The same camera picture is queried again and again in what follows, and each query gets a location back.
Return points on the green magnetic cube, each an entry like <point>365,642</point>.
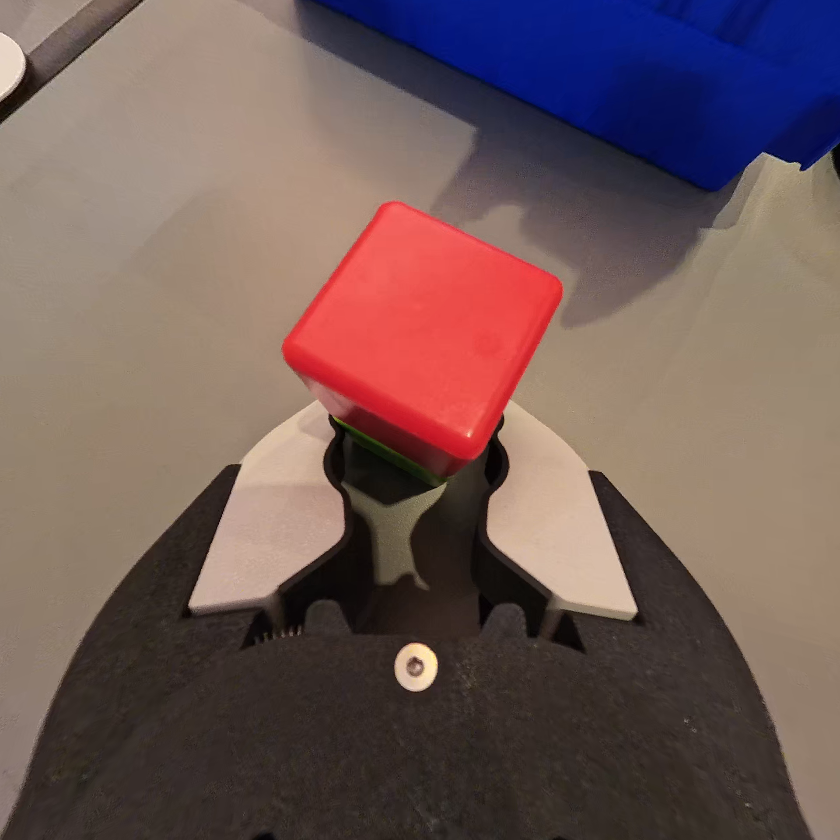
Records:
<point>394,457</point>

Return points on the red magnetic cube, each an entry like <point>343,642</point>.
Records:
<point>420,328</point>

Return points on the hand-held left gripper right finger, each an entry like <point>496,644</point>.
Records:
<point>562,532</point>

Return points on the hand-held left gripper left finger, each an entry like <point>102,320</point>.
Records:
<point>263,538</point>

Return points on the white sign stand base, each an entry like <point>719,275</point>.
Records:
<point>8,66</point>

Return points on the blue plastic bin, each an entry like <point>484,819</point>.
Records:
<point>630,79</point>

